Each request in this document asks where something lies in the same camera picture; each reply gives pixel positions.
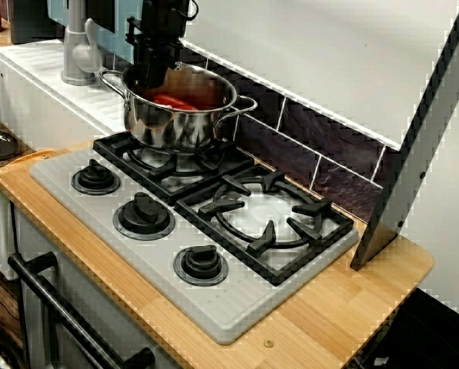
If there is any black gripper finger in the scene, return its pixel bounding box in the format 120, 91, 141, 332
148, 45, 170, 88
132, 42, 152, 86

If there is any red toy pepper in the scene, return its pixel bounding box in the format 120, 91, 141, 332
151, 93, 199, 110

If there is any black equipment case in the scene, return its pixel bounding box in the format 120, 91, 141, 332
346, 288, 459, 369

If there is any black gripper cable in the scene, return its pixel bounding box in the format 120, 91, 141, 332
181, 0, 201, 21

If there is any black box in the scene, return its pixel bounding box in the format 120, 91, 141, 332
9, 0, 67, 44

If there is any wooden countertop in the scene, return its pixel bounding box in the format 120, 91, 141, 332
0, 141, 434, 369

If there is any grey toy faucet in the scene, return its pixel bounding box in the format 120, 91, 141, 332
61, 0, 101, 87

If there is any teal plastic box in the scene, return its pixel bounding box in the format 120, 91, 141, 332
46, 0, 144, 67

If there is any black oven door handle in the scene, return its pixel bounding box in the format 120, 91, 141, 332
7, 251, 156, 369

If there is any large black stove knob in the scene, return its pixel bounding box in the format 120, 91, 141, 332
111, 191, 176, 242

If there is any dark tile backsplash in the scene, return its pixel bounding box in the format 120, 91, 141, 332
105, 42, 401, 224

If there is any black burner grate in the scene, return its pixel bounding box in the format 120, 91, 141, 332
92, 132, 261, 207
174, 165, 355, 288

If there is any dark flat panel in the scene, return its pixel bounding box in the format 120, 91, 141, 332
85, 0, 117, 34

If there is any stainless steel pot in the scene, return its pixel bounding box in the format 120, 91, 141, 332
98, 63, 259, 155

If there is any white sink unit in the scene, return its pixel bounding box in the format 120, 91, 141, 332
0, 38, 138, 281

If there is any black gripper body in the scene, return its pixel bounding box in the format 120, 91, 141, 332
125, 0, 189, 50

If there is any grey stove top plate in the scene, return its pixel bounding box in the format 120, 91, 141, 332
29, 148, 359, 345

